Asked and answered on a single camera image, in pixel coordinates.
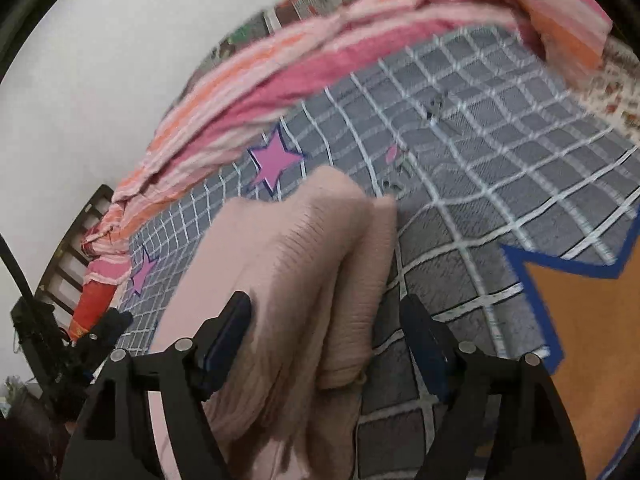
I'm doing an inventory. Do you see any pink knit sweater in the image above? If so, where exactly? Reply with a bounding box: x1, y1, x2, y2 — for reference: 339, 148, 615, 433
150, 165, 398, 480

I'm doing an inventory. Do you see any grey checked star blanket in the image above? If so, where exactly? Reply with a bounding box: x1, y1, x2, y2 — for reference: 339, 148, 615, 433
117, 25, 640, 480

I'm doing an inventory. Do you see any red pillow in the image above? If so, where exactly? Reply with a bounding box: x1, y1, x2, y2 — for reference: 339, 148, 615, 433
70, 282, 119, 343

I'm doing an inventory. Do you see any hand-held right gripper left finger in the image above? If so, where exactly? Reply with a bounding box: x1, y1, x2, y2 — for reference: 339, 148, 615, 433
60, 291, 253, 480

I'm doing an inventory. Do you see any dark wooden headboard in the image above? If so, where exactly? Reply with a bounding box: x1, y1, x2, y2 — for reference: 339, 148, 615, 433
37, 184, 115, 311

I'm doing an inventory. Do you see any black cable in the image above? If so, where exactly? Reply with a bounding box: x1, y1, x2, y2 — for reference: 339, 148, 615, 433
0, 234, 41, 311

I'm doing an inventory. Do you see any pink orange striped quilt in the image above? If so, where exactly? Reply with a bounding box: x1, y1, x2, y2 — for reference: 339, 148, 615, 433
82, 0, 613, 286

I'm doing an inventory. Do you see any floral patchwork quilt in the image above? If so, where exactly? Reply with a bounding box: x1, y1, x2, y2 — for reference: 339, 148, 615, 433
200, 0, 406, 61

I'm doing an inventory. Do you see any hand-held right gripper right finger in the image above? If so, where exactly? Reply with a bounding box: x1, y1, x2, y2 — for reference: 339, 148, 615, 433
399, 294, 586, 480

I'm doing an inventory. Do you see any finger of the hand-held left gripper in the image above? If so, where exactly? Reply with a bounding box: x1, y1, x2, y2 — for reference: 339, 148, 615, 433
75, 308, 134, 367

